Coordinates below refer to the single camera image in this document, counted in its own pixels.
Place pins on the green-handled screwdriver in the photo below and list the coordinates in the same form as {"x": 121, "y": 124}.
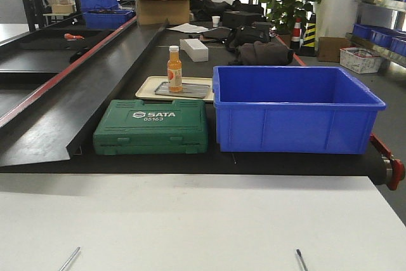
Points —
{"x": 301, "y": 259}
{"x": 70, "y": 259}

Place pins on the small metal tray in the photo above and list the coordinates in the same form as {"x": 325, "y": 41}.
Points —
{"x": 189, "y": 90}

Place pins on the cream plastic tray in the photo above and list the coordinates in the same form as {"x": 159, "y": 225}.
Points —
{"x": 146, "y": 90}

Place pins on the orange juice bottle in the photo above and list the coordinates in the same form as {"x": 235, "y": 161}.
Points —
{"x": 174, "y": 70}

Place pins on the white rectangular box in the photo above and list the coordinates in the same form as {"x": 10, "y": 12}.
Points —
{"x": 195, "y": 49}

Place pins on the green SATA tool case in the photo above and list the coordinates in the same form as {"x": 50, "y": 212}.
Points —
{"x": 136, "y": 127}

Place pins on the large blue plastic bin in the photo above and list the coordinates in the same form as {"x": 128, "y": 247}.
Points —
{"x": 318, "y": 110}

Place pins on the dark brown cloth bundle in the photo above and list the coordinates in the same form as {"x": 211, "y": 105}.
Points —
{"x": 259, "y": 53}

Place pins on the white paper cup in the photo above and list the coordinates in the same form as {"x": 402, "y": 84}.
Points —
{"x": 215, "y": 21}

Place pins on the black bag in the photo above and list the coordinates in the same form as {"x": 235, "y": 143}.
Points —
{"x": 245, "y": 34}

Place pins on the black equipment box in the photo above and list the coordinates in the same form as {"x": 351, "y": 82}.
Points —
{"x": 234, "y": 19}

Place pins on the red white traffic cone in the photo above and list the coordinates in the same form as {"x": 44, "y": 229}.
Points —
{"x": 296, "y": 35}

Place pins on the large cardboard box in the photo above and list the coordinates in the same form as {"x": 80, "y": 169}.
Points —
{"x": 150, "y": 12}

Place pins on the black yellow traffic cone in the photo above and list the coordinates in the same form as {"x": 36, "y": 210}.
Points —
{"x": 308, "y": 46}

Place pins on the small brown cardboard box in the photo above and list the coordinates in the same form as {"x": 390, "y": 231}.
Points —
{"x": 329, "y": 48}

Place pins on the blue bin with cables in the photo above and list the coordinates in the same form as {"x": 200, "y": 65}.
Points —
{"x": 108, "y": 19}

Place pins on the orange handled tool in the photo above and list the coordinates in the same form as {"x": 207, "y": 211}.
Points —
{"x": 71, "y": 37}

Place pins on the white wire basket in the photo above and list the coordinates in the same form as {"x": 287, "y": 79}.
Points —
{"x": 360, "y": 60}

